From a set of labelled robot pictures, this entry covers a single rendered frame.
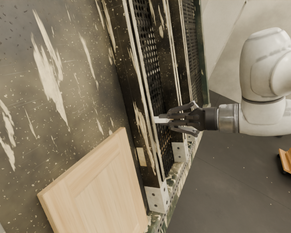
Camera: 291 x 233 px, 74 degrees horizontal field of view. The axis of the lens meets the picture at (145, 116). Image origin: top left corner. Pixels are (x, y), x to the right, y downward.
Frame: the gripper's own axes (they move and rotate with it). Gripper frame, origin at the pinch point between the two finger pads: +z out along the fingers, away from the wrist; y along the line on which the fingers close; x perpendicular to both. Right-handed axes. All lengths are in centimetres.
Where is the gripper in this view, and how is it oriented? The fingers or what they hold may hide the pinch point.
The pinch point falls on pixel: (159, 119)
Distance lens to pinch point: 71.3
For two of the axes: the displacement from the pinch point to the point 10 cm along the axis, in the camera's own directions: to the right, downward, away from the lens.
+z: -8.9, 0.2, 4.6
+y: -1.9, -9.3, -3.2
